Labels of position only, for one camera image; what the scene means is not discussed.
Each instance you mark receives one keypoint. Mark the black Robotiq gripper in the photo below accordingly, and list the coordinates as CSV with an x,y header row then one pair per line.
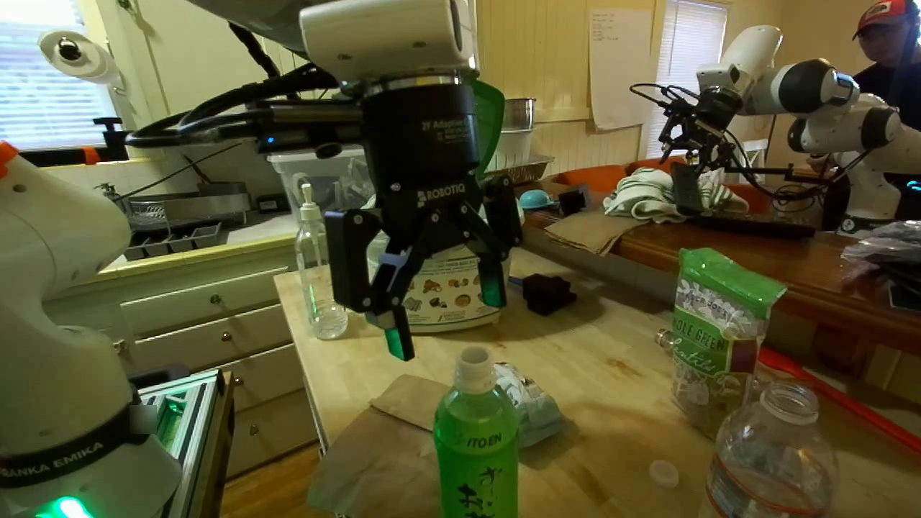
x,y
421,144

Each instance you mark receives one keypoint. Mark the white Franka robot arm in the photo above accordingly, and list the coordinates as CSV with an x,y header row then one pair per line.
x,y
59,334

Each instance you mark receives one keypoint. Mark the tall slim clear bottle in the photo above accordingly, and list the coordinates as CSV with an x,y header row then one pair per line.
x,y
313,259

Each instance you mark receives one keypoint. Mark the green tea bottle white cap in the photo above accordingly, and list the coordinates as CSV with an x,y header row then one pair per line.
x,y
477,451

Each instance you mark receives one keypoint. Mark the small white bottle cap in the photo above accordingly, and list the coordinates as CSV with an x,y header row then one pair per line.
x,y
664,472

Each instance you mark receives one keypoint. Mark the wide clear plastic bottle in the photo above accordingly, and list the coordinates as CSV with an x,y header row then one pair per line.
x,y
772,461

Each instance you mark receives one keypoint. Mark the clear plastic storage box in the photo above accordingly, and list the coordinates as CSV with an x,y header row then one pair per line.
x,y
333,167

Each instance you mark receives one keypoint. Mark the small blue round object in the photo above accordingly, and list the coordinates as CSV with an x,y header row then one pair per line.
x,y
537,199

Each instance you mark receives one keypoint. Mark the black crumpled cloth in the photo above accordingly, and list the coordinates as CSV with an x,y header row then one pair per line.
x,y
549,292

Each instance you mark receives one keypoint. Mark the metal pot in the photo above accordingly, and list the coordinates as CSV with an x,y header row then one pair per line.
x,y
520,117

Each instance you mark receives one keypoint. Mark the flat brown cardboard piece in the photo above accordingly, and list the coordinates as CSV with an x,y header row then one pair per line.
x,y
586,231

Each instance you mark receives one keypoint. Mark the brown paper bag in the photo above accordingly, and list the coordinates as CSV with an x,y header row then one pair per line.
x,y
385,461

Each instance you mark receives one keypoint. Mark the white towel green stripes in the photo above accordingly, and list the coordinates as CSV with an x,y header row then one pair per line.
x,y
644,198

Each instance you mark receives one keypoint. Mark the white drawer cabinet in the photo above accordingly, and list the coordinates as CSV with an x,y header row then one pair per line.
x,y
203,326

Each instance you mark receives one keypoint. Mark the green snack bag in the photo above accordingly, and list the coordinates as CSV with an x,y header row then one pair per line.
x,y
720,318

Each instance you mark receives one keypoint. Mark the white door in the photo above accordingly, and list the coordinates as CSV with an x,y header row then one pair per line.
x,y
695,48

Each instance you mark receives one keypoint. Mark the white paper towel roll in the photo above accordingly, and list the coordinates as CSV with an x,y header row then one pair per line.
x,y
81,59

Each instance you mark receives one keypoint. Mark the window with blinds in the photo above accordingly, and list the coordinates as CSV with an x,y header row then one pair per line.
x,y
43,67

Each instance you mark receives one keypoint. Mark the crumpled grey plastic bag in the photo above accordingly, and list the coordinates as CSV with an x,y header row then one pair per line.
x,y
887,244

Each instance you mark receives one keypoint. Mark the person in red cap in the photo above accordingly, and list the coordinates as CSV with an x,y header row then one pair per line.
x,y
897,59

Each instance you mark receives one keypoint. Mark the black articulated camera mount arm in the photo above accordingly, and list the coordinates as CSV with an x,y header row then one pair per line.
x,y
232,120

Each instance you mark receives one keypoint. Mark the aluminium extrusion robot mount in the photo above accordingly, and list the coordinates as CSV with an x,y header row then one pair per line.
x,y
189,421

